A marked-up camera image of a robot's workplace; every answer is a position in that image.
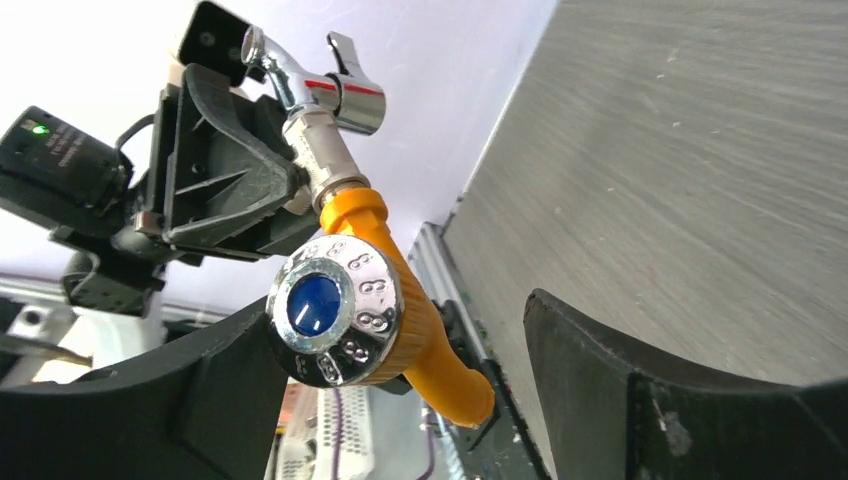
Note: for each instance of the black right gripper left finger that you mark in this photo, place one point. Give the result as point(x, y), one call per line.
point(204, 406)

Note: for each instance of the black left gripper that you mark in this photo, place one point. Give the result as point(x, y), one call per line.
point(219, 177)

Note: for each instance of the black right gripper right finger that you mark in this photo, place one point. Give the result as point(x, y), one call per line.
point(616, 407)

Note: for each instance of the orange plastic faucet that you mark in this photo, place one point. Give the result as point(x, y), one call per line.
point(347, 310)

